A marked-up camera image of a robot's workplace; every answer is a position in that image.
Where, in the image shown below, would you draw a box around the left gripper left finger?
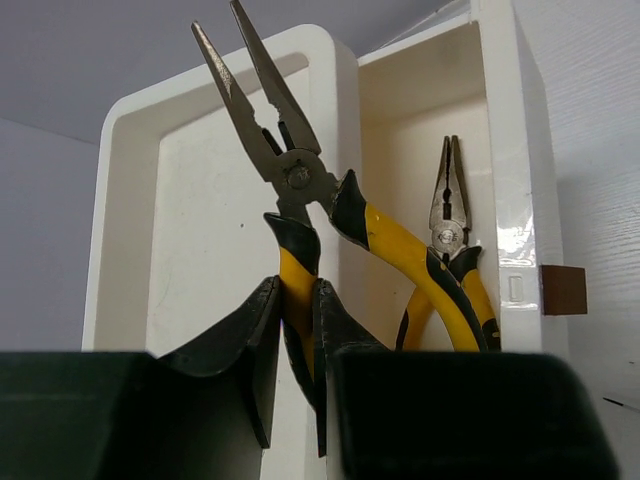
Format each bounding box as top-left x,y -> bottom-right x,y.
159,275 -> 280,448

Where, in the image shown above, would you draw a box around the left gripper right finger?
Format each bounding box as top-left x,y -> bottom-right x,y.
312,278 -> 389,458

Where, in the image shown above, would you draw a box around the yellow combination pliers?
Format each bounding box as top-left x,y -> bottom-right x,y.
395,134 -> 502,353

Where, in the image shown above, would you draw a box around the yellow long-nose pliers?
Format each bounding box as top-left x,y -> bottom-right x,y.
190,0 -> 494,411

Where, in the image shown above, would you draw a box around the white drawer cabinet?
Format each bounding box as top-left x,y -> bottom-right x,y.
82,1 -> 568,357

